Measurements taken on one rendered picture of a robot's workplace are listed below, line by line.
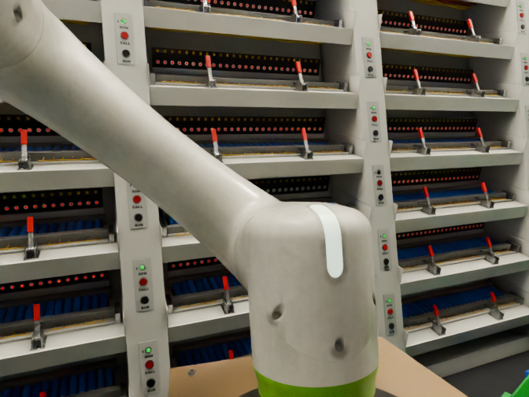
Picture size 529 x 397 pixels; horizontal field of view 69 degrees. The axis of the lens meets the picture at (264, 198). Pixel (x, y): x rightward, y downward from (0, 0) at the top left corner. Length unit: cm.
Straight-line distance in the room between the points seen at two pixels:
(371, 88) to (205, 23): 52
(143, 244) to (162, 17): 56
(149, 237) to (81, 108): 51
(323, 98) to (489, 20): 89
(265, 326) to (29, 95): 37
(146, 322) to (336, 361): 68
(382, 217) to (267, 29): 64
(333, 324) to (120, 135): 33
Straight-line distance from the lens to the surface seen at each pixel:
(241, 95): 106
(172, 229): 101
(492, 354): 168
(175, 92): 102
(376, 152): 122
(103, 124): 51
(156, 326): 100
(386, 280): 125
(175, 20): 109
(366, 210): 119
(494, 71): 180
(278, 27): 117
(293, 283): 35
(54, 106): 52
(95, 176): 97
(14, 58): 48
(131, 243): 96
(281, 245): 35
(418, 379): 61
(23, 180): 99
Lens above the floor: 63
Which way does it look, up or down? 1 degrees up
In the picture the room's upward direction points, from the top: 5 degrees counter-clockwise
